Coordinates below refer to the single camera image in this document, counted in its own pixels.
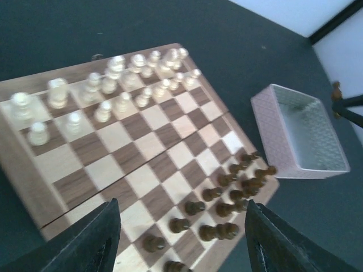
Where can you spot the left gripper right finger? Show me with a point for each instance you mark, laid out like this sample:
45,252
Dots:
274,245

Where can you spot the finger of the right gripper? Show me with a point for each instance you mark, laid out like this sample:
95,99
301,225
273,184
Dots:
347,114

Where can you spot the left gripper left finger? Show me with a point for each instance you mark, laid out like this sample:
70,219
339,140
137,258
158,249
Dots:
90,244

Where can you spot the dark king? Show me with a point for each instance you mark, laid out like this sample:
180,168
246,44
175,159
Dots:
226,231

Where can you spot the dark queen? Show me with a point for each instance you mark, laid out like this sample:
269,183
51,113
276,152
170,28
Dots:
225,209

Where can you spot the dark bishop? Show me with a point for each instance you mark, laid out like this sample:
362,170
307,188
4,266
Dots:
336,93
237,195

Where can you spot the dark knight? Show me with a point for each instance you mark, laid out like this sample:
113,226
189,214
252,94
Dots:
253,185

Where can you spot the dark rook corner piece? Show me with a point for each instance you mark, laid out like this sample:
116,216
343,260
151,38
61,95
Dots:
269,171

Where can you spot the wooden chess board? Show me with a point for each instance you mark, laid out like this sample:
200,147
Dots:
62,185

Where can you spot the white chess pieces row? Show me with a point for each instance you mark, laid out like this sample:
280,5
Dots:
156,102

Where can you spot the pink-rimmed metal tin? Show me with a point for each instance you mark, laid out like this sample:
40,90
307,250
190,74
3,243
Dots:
297,134

